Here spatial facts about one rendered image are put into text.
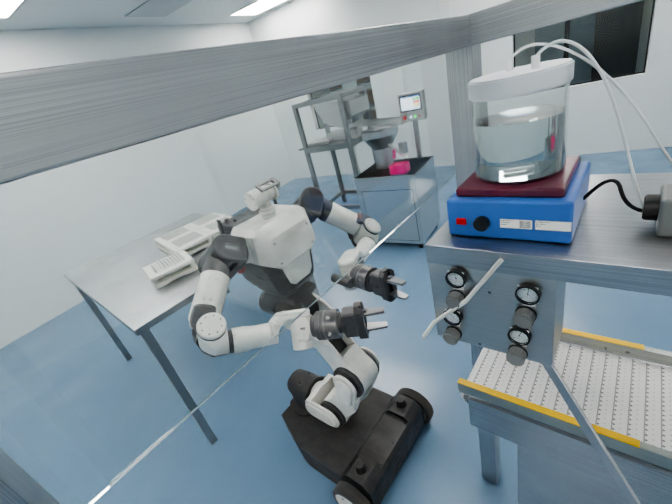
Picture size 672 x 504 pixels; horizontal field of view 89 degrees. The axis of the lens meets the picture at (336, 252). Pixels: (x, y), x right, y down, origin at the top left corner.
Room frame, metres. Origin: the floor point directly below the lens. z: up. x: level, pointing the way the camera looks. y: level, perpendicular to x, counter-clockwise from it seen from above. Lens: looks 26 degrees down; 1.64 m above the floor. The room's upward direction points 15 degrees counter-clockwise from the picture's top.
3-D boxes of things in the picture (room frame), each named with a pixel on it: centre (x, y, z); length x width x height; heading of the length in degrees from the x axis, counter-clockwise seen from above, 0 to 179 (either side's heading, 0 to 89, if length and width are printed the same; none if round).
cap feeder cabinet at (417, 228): (3.32, -0.76, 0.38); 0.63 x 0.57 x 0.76; 52
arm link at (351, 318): (0.83, 0.03, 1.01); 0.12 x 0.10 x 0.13; 77
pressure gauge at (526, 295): (0.45, -0.29, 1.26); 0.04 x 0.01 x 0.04; 45
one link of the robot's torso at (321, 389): (1.21, 0.21, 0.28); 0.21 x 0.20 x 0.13; 45
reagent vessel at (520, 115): (0.59, -0.36, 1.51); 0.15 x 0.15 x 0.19
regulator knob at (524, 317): (0.45, -0.28, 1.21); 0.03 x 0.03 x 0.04; 45
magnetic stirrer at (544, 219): (0.59, -0.36, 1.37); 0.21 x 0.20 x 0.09; 135
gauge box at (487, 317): (0.54, -0.28, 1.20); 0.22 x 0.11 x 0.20; 45
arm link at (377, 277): (1.00, -0.11, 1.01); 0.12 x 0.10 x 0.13; 36
